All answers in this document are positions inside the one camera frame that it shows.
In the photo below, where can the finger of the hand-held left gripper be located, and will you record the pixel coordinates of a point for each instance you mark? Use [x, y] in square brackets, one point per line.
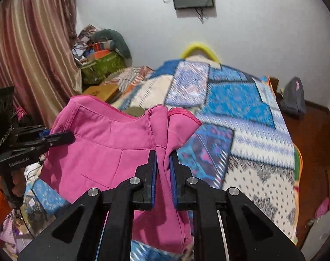
[31, 130]
[59, 139]

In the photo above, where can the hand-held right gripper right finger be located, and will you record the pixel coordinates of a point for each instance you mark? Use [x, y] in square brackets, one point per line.
[172, 187]

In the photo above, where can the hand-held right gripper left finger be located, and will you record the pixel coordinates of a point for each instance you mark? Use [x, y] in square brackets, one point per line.
[153, 187]

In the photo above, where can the pink pants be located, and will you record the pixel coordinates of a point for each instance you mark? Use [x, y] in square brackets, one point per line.
[105, 155]

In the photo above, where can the olive green pants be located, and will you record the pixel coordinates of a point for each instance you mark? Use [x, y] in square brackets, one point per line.
[136, 112]

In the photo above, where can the person's left hand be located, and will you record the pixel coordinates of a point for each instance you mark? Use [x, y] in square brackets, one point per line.
[18, 182]

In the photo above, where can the bamboo lap desk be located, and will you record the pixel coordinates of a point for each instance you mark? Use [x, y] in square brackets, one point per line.
[102, 92]

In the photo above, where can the striped red beige curtain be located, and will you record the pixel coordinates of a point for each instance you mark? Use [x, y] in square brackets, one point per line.
[31, 46]

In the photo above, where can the green storage box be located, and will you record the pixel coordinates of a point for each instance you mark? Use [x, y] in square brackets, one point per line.
[105, 66]

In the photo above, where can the patchwork printed blanket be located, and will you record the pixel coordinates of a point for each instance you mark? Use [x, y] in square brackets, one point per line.
[249, 146]

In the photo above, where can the pile of paper clutter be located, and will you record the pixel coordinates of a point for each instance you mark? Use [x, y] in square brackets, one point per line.
[84, 40]

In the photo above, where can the grey plush pillow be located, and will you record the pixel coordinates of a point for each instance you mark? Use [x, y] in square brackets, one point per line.
[116, 39]

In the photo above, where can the yellow hoop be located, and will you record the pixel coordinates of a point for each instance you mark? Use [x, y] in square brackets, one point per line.
[197, 46]

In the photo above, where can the grey backpack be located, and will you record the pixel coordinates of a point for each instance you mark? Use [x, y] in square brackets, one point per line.
[293, 98]

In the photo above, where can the pink floor cloth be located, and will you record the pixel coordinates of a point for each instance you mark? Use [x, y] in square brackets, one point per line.
[322, 208]

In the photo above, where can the wooden bed frame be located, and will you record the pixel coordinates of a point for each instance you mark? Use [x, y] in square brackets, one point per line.
[273, 84]

